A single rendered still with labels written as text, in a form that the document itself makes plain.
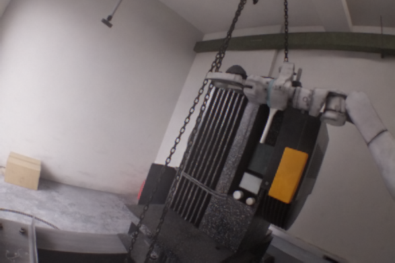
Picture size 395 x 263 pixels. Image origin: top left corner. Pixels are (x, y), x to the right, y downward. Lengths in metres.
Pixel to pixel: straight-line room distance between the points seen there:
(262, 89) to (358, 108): 0.25
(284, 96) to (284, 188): 0.28
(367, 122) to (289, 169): 0.28
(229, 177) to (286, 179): 0.27
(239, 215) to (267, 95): 0.48
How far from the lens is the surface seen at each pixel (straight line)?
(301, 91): 0.55
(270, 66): 2.42
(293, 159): 0.65
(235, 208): 0.83
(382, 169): 0.49
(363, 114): 0.51
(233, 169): 0.84
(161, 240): 0.76
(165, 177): 1.21
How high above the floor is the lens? 1.29
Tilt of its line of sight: 5 degrees up
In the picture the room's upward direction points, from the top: 21 degrees clockwise
